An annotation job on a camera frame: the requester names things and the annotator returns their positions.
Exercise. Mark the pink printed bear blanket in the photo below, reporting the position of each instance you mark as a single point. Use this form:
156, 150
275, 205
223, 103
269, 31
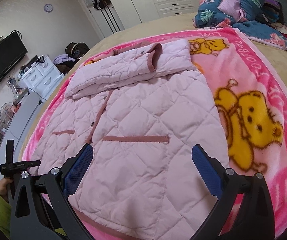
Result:
258, 80

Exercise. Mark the pink quilted jacket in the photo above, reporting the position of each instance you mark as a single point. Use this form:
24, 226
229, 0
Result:
133, 120

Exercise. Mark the white drawer cabinet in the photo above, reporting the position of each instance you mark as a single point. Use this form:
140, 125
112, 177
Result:
43, 77

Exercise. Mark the person's yellow-green garment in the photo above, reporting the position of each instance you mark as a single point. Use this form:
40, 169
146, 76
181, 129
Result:
58, 233

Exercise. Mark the black wall television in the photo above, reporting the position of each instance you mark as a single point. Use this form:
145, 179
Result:
3, 60

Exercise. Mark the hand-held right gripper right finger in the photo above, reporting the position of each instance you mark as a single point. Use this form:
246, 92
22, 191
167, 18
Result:
207, 172

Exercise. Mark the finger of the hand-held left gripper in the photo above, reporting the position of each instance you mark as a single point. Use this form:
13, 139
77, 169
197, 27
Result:
32, 163
10, 152

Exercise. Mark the dark clothes pile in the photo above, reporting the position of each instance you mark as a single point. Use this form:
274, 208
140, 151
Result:
66, 66

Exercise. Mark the grey low cabinet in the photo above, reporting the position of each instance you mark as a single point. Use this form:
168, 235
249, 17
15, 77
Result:
18, 120

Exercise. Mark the bed with tan bedspread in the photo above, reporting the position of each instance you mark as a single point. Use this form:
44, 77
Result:
158, 27

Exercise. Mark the white hanging bag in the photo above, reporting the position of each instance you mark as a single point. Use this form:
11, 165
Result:
90, 1

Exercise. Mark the dark purple garment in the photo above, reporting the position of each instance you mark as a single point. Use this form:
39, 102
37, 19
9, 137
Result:
272, 10

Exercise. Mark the blue floral quilt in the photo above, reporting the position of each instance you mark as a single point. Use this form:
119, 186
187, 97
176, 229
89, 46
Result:
246, 2

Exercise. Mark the dark brown bag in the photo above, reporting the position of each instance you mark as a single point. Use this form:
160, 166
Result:
77, 50

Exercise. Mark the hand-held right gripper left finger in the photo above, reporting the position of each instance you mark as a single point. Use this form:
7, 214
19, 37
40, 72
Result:
79, 170

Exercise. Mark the person's left hand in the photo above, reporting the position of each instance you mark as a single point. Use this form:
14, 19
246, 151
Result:
2, 187

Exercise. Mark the light purple garment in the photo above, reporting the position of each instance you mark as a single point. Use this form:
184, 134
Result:
61, 59

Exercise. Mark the round wall clock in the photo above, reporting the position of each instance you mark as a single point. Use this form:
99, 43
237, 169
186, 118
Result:
48, 8

